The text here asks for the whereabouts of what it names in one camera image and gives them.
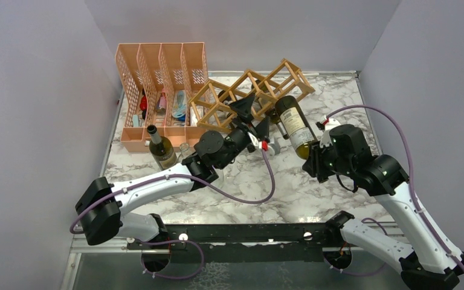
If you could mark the standing white wine bottle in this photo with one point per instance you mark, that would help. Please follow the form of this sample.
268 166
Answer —
161 148

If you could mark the blue item in organizer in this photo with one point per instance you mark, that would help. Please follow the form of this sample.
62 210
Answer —
179 107

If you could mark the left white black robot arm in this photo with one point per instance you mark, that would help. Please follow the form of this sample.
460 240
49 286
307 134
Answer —
103 208

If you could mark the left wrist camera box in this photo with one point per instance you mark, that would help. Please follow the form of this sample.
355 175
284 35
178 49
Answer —
271 147

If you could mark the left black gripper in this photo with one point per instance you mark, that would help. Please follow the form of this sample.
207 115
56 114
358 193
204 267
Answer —
243 108

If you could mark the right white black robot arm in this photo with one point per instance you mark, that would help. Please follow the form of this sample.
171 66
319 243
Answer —
429 260

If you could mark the clear glass bottle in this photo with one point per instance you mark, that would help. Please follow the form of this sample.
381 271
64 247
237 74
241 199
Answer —
184 151

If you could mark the orange plastic file organizer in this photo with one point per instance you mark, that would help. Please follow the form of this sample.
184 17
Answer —
155 67

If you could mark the red item in organizer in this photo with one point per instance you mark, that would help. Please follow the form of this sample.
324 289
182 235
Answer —
143 105

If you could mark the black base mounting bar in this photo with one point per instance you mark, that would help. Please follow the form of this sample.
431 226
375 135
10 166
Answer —
237 243

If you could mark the pink item in organizer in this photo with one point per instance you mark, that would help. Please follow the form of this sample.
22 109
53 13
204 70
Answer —
161 103

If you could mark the wooden wine rack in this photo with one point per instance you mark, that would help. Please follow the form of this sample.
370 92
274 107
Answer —
213 113

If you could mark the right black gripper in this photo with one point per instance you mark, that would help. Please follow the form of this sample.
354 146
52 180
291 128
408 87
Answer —
313 164

